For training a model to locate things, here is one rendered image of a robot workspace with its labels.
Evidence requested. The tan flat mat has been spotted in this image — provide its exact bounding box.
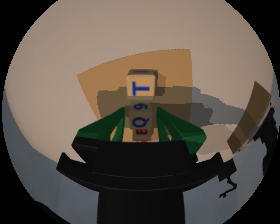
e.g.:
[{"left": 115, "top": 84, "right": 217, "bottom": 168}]
[{"left": 77, "top": 49, "right": 192, "bottom": 142}]

